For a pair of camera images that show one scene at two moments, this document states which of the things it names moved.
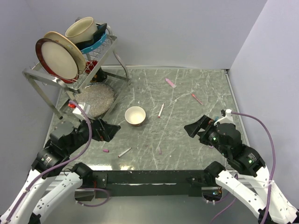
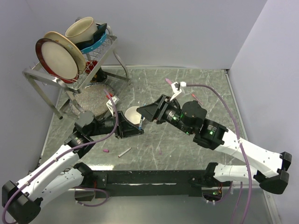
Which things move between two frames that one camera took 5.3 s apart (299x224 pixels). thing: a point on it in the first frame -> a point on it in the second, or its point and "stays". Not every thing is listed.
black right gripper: [203, 122] -> [156, 110]
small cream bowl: [135, 115] stays
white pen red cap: [126, 150] stays
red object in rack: [89, 66] stays
